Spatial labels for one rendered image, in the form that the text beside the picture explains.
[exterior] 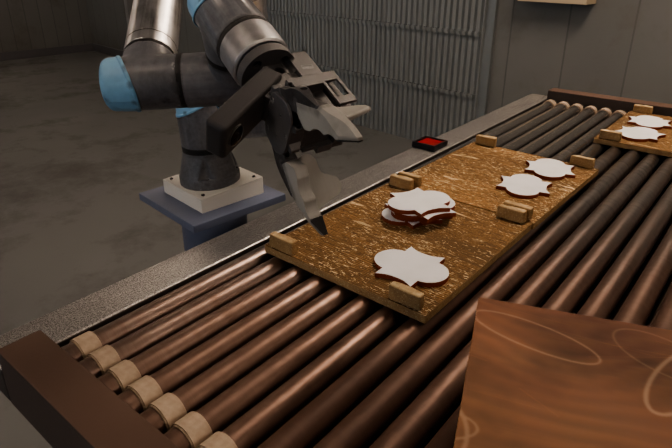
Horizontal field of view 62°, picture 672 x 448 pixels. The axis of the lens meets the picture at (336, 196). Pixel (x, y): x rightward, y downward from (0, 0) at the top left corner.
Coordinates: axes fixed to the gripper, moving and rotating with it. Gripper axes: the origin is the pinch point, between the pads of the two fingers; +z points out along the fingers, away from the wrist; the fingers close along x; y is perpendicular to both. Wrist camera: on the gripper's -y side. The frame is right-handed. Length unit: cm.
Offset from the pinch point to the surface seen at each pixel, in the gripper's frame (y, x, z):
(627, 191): 96, 41, -1
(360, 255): 22.5, 39.2, -10.4
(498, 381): 8.6, 8.3, 21.8
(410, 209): 38, 38, -15
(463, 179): 65, 49, -23
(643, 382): 20.5, 4.9, 29.3
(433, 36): 276, 183, -220
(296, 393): -3.5, 29.0, 8.6
